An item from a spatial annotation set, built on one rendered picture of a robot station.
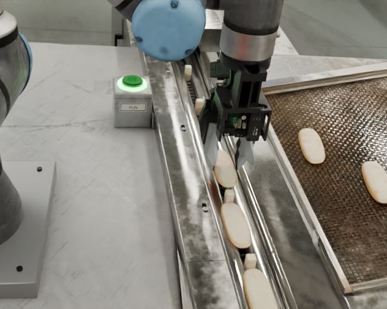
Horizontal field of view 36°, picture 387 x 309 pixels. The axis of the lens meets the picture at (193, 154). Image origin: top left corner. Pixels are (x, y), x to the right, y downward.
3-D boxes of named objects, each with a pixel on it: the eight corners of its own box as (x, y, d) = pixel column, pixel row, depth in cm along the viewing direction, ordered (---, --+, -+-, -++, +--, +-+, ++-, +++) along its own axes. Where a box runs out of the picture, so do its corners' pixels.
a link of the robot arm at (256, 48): (217, 11, 81) (274, 13, 83) (214, 42, 84) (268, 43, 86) (229, 35, 75) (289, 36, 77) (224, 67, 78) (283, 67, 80)
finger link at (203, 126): (193, 143, 91) (209, 94, 86) (192, 137, 92) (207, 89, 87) (223, 146, 92) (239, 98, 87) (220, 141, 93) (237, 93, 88)
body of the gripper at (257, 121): (215, 145, 84) (226, 70, 77) (204, 113, 91) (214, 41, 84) (267, 144, 85) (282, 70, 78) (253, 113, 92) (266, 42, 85)
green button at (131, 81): (120, 81, 113) (120, 74, 112) (141, 81, 114) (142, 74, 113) (122, 92, 110) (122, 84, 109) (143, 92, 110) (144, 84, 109)
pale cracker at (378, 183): (357, 164, 95) (357, 158, 94) (381, 162, 95) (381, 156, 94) (373, 205, 87) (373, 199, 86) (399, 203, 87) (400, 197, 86)
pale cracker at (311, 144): (294, 130, 103) (295, 125, 103) (316, 129, 103) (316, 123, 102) (305, 165, 95) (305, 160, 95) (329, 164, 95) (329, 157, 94)
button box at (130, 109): (110, 121, 120) (111, 73, 114) (149, 121, 122) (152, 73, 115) (112, 144, 114) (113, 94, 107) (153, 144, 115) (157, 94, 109)
